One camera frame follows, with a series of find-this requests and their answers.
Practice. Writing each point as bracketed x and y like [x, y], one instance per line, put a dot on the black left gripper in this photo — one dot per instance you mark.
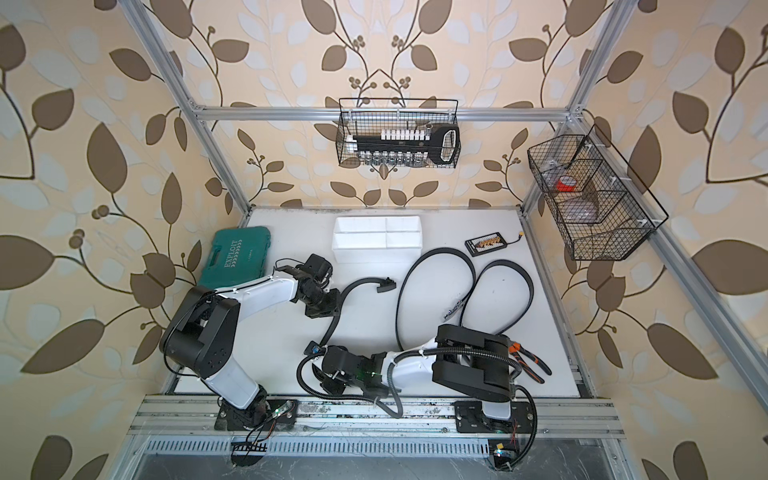
[331, 308]

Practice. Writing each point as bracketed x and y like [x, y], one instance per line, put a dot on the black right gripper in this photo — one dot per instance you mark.
[327, 383]

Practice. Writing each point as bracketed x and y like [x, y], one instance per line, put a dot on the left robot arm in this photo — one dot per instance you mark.
[202, 333]

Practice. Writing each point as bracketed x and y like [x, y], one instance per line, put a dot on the wire basket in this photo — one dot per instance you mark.
[367, 113]
[613, 210]

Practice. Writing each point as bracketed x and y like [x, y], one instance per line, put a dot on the green tool case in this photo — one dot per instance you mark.
[238, 256]

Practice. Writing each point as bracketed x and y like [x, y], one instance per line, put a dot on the back wire basket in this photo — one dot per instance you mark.
[367, 113]

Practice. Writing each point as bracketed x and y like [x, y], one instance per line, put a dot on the black parallel charging board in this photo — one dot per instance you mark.
[489, 243]

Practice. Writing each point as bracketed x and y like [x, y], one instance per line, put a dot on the red item in basket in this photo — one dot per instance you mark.
[566, 184]

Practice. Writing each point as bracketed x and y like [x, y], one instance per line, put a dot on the white divided storage box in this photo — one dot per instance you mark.
[377, 239]

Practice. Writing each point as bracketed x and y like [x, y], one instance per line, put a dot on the aluminium frame post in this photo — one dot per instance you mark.
[137, 16]

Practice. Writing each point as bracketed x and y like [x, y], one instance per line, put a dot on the orange black pliers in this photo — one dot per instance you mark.
[534, 367]

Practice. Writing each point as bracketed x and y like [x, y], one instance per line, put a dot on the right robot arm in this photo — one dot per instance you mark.
[470, 362]

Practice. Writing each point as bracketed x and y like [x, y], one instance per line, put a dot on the black socket holder set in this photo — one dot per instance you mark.
[429, 145]

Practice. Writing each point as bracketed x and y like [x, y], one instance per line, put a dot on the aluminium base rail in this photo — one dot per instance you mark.
[558, 418]

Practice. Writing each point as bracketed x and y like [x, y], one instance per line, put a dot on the right wire basket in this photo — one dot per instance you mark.
[613, 210]

